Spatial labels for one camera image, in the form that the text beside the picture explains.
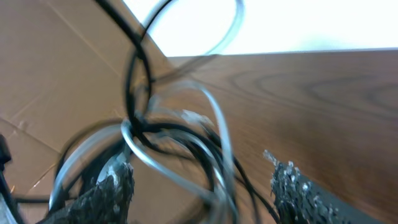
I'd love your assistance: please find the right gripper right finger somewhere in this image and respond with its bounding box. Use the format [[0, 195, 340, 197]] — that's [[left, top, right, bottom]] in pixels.
[[263, 150, 381, 224]]

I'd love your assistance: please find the cardboard panel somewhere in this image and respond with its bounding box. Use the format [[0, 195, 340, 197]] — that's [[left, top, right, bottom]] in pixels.
[[1, 1, 132, 197]]

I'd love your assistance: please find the white usb cable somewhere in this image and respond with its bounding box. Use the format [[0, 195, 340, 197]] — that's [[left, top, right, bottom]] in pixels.
[[48, 0, 246, 224]]

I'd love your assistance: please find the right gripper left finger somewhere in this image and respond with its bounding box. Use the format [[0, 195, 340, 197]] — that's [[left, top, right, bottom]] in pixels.
[[40, 162, 134, 224]]

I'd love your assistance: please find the thick black usb cable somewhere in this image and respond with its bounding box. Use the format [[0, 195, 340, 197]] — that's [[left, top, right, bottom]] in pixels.
[[55, 118, 218, 206]]

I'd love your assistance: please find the thin black usb cable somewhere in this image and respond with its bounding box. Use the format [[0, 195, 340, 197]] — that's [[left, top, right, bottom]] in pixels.
[[93, 0, 280, 224]]

